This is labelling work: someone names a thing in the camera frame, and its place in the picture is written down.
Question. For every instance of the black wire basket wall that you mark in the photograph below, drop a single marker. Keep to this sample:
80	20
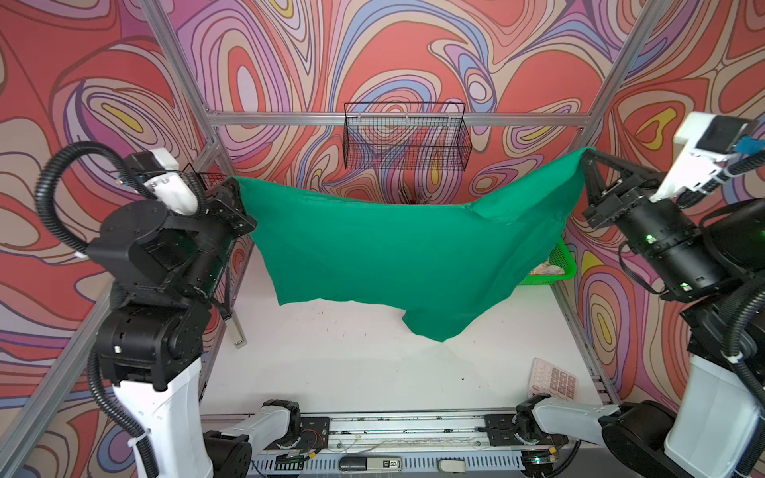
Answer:
206	180
406	135

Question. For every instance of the green plastic basket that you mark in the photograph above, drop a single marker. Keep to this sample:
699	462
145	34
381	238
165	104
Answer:
560	266

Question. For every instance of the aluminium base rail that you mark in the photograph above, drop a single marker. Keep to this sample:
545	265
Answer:
441	443

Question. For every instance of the metal utensils in cup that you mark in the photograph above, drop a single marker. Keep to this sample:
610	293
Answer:
414	197

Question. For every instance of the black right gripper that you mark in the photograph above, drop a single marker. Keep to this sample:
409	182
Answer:
637	187

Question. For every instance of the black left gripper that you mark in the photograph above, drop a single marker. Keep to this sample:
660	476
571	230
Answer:
228	208

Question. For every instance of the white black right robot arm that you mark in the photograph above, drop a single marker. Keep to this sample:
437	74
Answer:
715	267

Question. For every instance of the green t shirt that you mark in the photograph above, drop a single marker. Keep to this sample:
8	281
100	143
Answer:
443	266

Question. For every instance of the pink calculator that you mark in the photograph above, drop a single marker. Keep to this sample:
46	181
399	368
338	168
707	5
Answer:
545	378

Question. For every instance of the black wire basket back wall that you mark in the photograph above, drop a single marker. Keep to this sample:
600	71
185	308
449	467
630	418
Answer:
406	135

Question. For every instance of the black wire basket left wall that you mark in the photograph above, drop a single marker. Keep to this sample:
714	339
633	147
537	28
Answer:
206	180

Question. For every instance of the beige patterned t shirt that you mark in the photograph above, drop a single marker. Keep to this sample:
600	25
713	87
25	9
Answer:
547	269

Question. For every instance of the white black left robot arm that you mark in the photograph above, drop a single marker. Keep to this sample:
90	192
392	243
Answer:
167	253

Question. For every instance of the grey marker pen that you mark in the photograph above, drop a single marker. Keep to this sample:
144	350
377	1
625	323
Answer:
235	332

